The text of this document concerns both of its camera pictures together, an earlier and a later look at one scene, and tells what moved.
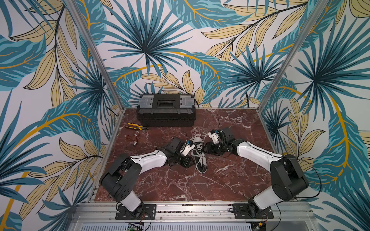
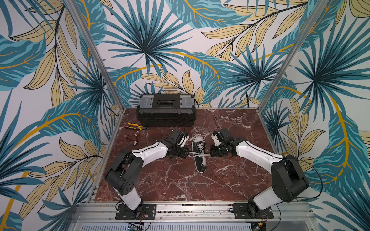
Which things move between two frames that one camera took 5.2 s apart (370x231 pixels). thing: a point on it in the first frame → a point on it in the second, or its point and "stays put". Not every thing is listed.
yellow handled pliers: x=140 y=127 stays put
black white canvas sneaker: x=200 y=160 stays put
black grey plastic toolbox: x=166 y=109 stays put
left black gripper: x=187 y=162 → x=184 y=153
